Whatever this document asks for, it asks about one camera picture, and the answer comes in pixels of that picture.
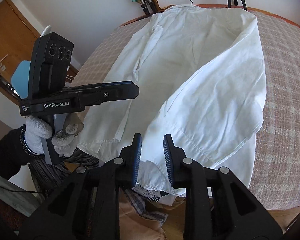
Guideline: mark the blue chair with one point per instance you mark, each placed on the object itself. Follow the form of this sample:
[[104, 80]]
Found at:
[[21, 80]]

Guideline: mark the pink plaid blanket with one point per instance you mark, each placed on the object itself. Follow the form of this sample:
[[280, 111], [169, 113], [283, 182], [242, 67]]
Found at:
[[285, 105]]

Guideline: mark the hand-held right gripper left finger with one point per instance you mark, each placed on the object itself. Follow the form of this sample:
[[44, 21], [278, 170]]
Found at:
[[137, 155]]

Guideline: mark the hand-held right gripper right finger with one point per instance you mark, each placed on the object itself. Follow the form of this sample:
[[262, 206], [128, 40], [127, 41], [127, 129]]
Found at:
[[168, 160]]

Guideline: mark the person's left forearm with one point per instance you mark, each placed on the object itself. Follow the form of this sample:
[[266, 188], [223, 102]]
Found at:
[[7, 155]]

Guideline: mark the person's left hand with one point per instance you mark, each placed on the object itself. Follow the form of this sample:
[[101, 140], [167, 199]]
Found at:
[[37, 130]]

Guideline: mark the grey striped garment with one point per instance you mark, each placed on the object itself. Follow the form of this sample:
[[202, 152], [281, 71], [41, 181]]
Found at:
[[47, 175]]

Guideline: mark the white lamp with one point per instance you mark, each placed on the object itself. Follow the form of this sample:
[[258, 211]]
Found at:
[[46, 31]]

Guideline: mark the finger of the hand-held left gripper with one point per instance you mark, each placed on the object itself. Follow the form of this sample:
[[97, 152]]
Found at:
[[90, 87], [115, 94]]

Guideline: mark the black dotted white cloth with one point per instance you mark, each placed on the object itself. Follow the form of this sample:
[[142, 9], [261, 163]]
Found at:
[[150, 194]]

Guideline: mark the white shirt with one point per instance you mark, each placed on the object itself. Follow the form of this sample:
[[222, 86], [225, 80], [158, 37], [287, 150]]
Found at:
[[190, 80]]

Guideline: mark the tan cloth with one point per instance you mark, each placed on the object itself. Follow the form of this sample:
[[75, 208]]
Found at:
[[137, 225]]

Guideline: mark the orange bed edge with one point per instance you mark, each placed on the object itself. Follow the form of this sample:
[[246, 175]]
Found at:
[[277, 16]]

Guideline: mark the wooden door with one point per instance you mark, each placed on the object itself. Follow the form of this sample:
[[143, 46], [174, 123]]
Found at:
[[15, 37]]

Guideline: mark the grey wooden board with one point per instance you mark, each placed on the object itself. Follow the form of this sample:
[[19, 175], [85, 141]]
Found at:
[[12, 195]]

